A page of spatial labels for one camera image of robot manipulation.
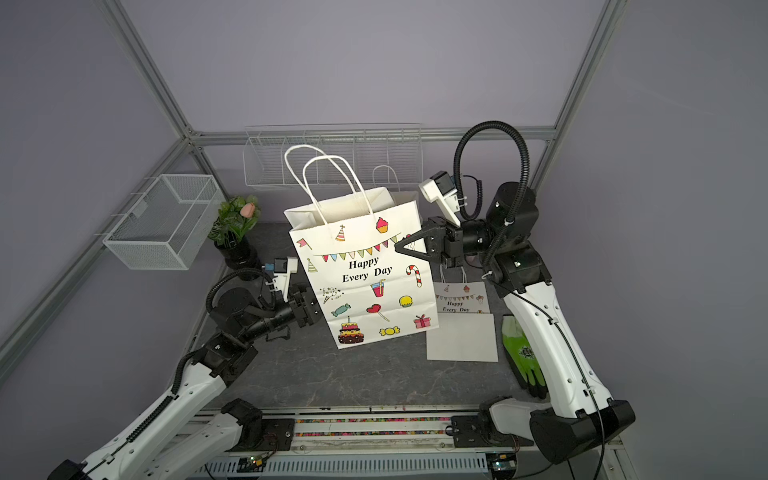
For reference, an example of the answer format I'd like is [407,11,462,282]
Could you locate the green black work glove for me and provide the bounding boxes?
[501,315,548,400]

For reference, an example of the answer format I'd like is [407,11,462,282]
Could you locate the rear white party paper bag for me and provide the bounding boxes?
[372,164,418,205]

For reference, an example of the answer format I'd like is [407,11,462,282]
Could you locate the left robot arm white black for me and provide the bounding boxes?
[49,257,323,479]

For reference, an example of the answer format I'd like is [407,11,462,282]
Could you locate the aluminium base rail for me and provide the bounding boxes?
[134,406,601,480]

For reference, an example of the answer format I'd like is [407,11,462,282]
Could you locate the large white party paper bag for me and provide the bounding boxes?
[426,267,499,363]

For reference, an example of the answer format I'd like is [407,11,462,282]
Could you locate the white wire wall shelf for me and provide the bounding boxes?
[242,122,425,188]

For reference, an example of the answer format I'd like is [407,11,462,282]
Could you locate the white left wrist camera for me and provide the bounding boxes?
[264,257,299,302]

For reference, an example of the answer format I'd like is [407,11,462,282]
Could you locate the small white party paper bag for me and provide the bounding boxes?
[284,146,439,349]

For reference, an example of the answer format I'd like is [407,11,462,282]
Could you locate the white wire side basket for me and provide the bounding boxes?
[102,174,224,271]

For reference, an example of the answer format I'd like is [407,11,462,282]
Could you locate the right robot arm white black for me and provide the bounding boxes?
[395,120,636,465]

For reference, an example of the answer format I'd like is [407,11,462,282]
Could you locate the potted plant with pink flower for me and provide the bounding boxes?
[208,195,261,270]

